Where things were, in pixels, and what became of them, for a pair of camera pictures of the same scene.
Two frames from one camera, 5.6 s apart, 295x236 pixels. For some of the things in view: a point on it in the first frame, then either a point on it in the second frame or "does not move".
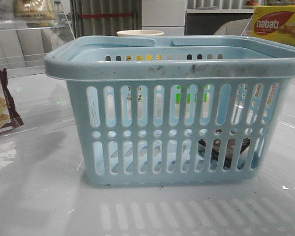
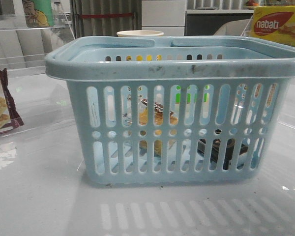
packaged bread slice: x=34 y=10 -> x=158 y=121
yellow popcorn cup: x=138 y=33 does not move
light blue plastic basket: x=178 y=110 does not move
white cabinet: x=167 y=16 does not move
